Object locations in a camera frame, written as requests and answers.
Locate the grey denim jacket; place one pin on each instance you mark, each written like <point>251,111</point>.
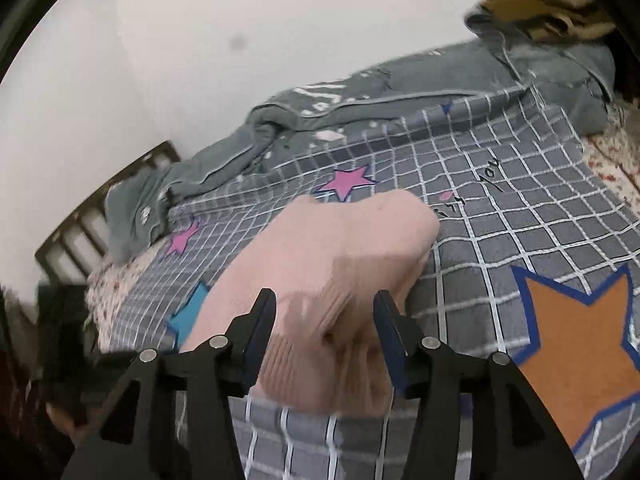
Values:
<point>380,95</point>

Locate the tan folded clothes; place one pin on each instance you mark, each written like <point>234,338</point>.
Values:
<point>550,7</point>

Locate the pink ribbed knit garment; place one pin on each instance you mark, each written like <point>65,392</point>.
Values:
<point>330,285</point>

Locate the grey checked star blanket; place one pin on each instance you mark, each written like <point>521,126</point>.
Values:
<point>500,220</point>

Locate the wooden headboard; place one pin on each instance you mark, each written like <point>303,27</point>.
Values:
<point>95,210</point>

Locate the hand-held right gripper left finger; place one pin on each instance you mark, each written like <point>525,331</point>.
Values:
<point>257,332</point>

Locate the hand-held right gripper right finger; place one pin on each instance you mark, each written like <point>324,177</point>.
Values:
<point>387,335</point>

